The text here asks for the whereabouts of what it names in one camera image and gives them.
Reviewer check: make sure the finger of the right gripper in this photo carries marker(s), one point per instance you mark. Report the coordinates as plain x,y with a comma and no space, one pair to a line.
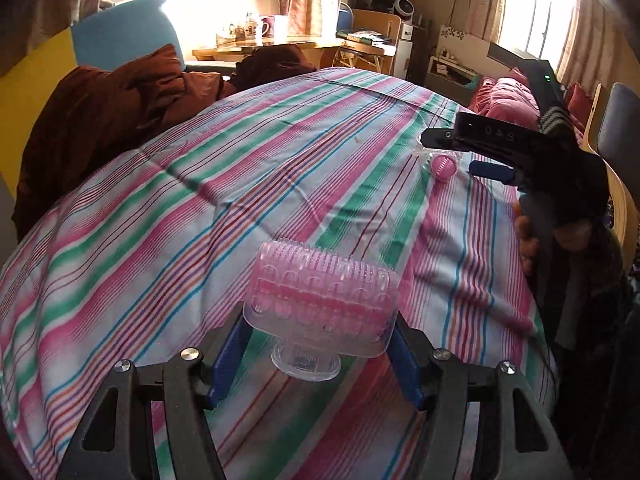
496,172
458,140

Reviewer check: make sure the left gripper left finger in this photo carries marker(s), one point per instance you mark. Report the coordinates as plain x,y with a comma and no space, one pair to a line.
115,437

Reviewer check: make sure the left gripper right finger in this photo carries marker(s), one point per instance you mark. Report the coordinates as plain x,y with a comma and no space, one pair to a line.
515,438

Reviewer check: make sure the pink hair roller clear cover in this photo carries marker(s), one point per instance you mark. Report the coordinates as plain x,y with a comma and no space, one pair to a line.
442,165

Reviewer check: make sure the pink hair roller with base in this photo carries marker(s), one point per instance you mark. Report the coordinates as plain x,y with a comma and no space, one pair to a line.
320,306

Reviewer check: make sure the person's right hand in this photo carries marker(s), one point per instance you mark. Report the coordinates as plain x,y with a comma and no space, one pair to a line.
573,237

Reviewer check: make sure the wooden chair blue back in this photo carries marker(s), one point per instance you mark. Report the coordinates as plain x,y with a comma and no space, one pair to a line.
612,132

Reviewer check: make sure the pink bed quilt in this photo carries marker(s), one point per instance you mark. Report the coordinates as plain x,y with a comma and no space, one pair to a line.
510,99

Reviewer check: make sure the red cushion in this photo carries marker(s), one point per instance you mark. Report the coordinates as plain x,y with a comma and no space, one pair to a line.
578,104

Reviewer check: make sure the small white fridge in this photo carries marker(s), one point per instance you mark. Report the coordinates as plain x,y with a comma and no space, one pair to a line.
403,51

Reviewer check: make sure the wooden window desk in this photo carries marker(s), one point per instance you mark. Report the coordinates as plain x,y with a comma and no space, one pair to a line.
313,47

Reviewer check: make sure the small round fan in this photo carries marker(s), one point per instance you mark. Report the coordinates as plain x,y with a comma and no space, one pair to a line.
404,9

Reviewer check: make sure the striped colourful tablecloth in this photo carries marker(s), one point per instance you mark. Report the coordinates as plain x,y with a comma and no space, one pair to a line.
155,248

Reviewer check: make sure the red mug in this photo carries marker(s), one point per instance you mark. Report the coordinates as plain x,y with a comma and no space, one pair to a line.
266,26

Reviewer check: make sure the brown jacket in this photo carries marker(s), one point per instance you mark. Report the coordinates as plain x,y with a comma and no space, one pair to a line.
95,115

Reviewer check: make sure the blue yellow grey chair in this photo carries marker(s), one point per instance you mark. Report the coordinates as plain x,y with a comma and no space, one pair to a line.
106,40

